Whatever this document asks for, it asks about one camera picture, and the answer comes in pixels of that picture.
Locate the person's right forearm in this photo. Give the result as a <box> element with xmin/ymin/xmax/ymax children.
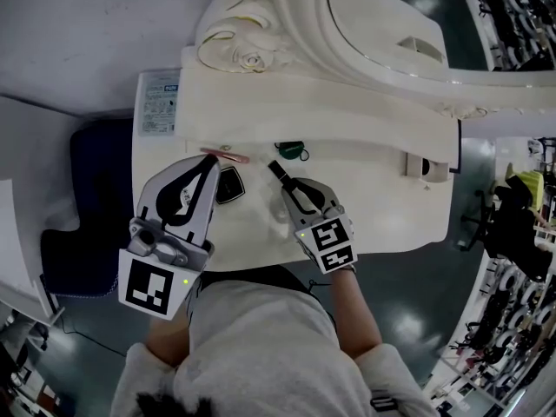
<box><xmin>329</xmin><ymin>266</ymin><xmax>384</xmax><ymax>361</ymax></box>

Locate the oval white-framed mirror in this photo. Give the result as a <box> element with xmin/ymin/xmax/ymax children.
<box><xmin>195</xmin><ymin>0</ymin><xmax>556</xmax><ymax>121</ymax></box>

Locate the black makeup tube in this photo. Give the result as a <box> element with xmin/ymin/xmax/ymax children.
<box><xmin>267</xmin><ymin>159</ymin><xmax>292</xmax><ymax>187</ymax></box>

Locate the yellow-green chair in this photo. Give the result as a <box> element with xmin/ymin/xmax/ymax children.
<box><xmin>519</xmin><ymin>169</ymin><xmax>546</xmax><ymax>199</ymax></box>

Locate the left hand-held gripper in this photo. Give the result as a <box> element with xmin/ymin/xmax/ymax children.
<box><xmin>117</xmin><ymin>154</ymin><xmax>222</xmax><ymax>321</ymax></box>

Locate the white cabinet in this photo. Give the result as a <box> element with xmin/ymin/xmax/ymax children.
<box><xmin>0</xmin><ymin>96</ymin><xmax>84</xmax><ymax>326</ymax></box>

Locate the green round makeup item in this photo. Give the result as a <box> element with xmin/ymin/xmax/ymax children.
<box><xmin>273</xmin><ymin>140</ymin><xmax>311</xmax><ymax>163</ymax></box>

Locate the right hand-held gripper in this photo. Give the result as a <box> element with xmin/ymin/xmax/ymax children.
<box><xmin>280</xmin><ymin>179</ymin><xmax>358</xmax><ymax>275</ymax></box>

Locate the black floor cable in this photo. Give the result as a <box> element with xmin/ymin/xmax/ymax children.
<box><xmin>54</xmin><ymin>306</ymin><xmax>128</xmax><ymax>359</ymax></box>

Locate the dark blue cushioned seat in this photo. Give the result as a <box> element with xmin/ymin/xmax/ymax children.
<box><xmin>41</xmin><ymin>118</ymin><xmax>136</xmax><ymax>300</ymax></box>

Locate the person's left forearm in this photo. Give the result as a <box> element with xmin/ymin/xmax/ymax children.
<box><xmin>145</xmin><ymin>271</ymin><xmax>206</xmax><ymax>369</ymax></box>

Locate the pink makeup tube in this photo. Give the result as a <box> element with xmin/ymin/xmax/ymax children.
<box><xmin>199</xmin><ymin>147</ymin><xmax>251</xmax><ymax>164</ymax></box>

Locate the white rack of headsets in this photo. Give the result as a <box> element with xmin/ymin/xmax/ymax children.
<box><xmin>453</xmin><ymin>0</ymin><xmax>556</xmax><ymax>72</ymax></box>
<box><xmin>423</xmin><ymin>249</ymin><xmax>556</xmax><ymax>417</ymax></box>

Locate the black square makeup compact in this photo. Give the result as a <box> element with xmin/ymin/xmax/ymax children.
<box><xmin>215</xmin><ymin>166</ymin><xmax>246</xmax><ymax>207</ymax></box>

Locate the black strap buckle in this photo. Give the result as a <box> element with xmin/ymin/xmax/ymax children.
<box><xmin>368</xmin><ymin>395</ymin><xmax>399</xmax><ymax>412</ymax></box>

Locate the white vanity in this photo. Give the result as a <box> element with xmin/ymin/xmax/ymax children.
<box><xmin>130</xmin><ymin>43</ymin><xmax>462</xmax><ymax>274</ymax></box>

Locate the dark equipment pile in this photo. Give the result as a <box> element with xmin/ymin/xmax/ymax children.
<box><xmin>0</xmin><ymin>308</ymin><xmax>63</xmax><ymax>417</ymax></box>

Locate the white labelled appliance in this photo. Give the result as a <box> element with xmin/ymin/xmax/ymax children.
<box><xmin>134</xmin><ymin>69</ymin><xmax>183</xmax><ymax>138</ymax></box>

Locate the grey sweatshirt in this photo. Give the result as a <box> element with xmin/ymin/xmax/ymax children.
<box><xmin>110</xmin><ymin>271</ymin><xmax>440</xmax><ymax>417</ymax></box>

